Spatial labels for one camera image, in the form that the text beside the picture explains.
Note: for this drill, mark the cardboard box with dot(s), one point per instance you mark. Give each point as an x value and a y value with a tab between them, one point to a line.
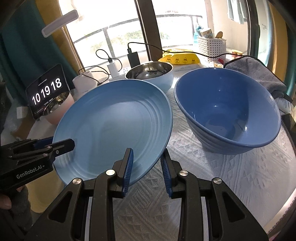
23	130

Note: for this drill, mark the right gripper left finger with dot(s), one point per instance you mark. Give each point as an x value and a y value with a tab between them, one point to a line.
85	206

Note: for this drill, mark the black charger plug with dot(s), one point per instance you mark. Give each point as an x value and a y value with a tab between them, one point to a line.
133	58

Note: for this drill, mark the yellow packet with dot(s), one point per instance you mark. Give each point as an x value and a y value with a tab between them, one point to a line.
180	57

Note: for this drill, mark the person's left hand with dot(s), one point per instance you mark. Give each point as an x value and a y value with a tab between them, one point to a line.
5	200

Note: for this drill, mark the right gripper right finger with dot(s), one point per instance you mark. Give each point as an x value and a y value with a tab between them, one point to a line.
227	217

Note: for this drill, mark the pink steel-lined bowl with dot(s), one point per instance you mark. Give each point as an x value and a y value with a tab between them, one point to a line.
56	108

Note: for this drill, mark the white woven basket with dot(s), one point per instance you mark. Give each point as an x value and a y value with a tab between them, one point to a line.
212	49

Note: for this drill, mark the white charger plug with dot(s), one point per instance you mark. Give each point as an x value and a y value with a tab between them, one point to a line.
113	70

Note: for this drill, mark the white lace tablecloth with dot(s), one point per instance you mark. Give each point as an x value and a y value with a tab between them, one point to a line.
262	178

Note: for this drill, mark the dark blue plastic bowl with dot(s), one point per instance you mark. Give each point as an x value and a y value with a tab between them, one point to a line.
227	111

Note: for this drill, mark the tablet showing clock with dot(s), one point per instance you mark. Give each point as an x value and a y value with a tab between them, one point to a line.
44	89

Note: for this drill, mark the small white box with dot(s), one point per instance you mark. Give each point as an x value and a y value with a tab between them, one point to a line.
21	112

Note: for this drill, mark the yellow curtain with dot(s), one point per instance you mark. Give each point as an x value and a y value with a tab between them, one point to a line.
50	11

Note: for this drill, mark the teal curtain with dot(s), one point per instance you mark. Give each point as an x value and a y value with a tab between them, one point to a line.
26	54

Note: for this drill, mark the light blue plate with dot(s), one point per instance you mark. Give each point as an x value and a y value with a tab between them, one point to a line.
109	119

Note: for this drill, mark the white desk lamp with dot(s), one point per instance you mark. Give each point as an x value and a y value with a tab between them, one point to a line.
84	81

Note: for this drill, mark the light blue steel-lined bowl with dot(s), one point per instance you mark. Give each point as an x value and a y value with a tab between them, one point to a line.
157	73

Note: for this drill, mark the grey folded cloth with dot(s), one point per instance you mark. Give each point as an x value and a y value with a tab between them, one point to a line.
256	70

